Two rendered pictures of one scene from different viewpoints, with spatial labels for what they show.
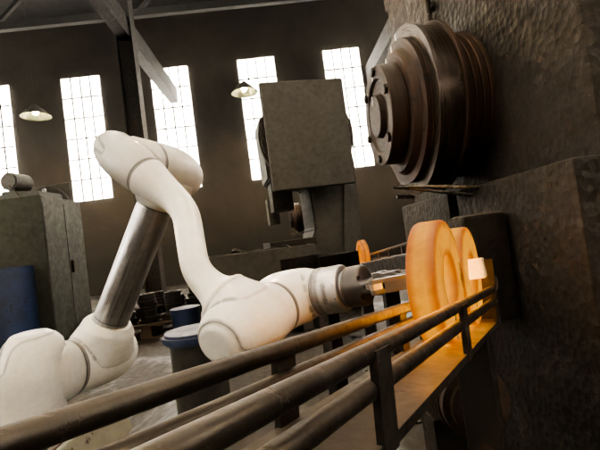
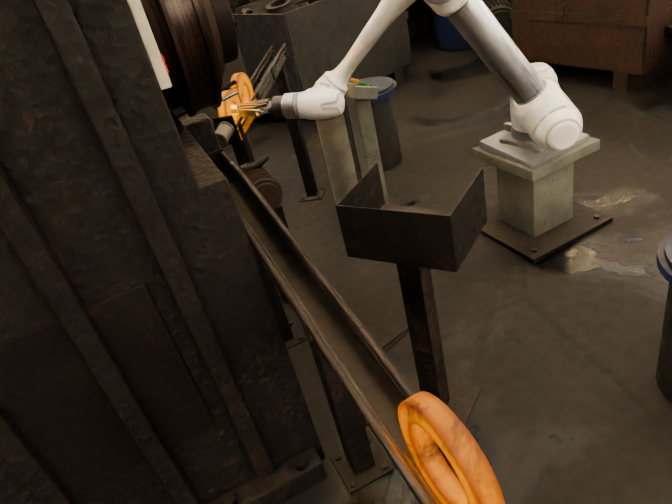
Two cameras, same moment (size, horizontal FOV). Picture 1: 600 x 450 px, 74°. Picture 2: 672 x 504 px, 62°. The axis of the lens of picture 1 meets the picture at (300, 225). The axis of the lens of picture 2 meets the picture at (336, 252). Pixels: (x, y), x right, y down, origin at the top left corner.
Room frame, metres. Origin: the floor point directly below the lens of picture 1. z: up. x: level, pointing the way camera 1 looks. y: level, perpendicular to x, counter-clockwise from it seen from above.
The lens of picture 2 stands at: (2.64, -0.50, 1.28)
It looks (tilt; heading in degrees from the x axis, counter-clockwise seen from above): 32 degrees down; 166
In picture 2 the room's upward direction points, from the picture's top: 14 degrees counter-clockwise
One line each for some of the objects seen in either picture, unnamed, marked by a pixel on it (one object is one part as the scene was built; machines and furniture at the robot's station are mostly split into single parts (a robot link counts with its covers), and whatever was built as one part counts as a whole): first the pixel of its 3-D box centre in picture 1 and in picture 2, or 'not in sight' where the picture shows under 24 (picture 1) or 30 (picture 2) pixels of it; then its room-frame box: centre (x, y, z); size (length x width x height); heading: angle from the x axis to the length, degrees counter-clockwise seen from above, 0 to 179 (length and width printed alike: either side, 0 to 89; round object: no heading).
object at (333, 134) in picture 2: not in sight; (341, 170); (0.48, 0.16, 0.26); 0.12 x 0.12 x 0.52
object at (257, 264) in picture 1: (261, 286); not in sight; (3.86, 0.44, 0.39); 1.03 x 0.83 x 0.79; 97
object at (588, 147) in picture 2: not in sight; (533, 148); (1.04, 0.75, 0.33); 0.32 x 0.32 x 0.04; 5
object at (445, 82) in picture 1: (417, 112); (170, 16); (1.14, -0.38, 1.11); 0.47 x 0.06 x 0.47; 3
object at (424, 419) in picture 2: (362, 256); (447, 461); (2.23, -0.33, 0.65); 0.18 x 0.03 x 0.18; 6
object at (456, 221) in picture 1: (485, 266); (204, 155); (0.91, -0.40, 0.68); 0.11 x 0.08 x 0.24; 93
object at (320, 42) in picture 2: not in sight; (319, 45); (-1.37, 0.78, 0.39); 1.03 x 0.83 x 0.77; 108
